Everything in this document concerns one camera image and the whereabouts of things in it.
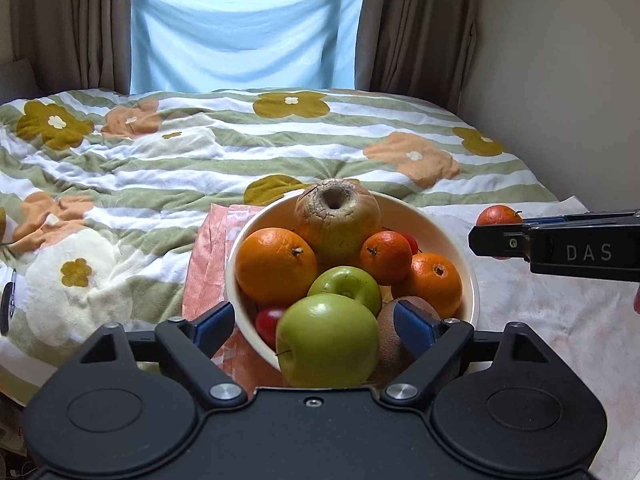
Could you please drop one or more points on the small tangerine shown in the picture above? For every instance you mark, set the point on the small tangerine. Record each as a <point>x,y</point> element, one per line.
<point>497,216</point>
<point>386,259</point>

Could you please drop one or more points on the wrinkled yellow apple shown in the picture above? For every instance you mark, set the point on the wrinkled yellow apple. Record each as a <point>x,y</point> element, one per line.
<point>340,225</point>

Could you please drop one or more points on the orange printed cloth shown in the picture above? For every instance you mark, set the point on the orange printed cloth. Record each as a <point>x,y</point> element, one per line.
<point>205,270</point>

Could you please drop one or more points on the brown kiwi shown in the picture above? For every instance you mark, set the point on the brown kiwi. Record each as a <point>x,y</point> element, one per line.
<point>387,342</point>

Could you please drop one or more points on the large orange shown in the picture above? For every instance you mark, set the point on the large orange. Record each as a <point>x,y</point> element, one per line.
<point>275,267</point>

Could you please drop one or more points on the light blue window cloth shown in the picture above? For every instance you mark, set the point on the light blue window cloth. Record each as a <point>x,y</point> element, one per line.
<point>245,30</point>

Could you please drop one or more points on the person's right hand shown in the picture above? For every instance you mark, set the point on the person's right hand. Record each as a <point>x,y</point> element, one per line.
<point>637,299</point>

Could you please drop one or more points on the grey cushion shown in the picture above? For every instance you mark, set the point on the grey cushion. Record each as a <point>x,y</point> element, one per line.
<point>17,80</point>

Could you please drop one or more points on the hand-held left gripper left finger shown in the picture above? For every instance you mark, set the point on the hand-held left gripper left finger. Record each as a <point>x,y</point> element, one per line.
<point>215,326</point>

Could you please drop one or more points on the floral striped blanket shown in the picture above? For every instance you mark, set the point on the floral striped blanket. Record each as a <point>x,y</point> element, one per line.
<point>210,150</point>

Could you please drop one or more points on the white patterned cloth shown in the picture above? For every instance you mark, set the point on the white patterned cloth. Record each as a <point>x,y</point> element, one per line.
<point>550,322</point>

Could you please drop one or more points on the cream bowl with duck print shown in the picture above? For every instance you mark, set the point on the cream bowl with duck print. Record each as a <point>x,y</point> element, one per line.
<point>435,222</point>

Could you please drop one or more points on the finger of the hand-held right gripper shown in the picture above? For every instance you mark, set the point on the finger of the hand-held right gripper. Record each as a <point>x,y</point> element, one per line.
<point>580,217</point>
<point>495,241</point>

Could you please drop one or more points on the medium orange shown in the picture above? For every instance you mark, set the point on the medium orange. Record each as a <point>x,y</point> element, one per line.
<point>432,285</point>

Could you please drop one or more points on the beige curtain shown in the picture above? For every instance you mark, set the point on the beige curtain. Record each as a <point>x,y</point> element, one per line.
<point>415,35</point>
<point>75,25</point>

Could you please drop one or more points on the green apple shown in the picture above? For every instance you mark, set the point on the green apple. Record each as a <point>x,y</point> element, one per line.
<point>327,342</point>
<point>345,286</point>

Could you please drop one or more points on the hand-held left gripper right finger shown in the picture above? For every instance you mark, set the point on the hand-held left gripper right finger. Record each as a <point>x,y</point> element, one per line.
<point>415,329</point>

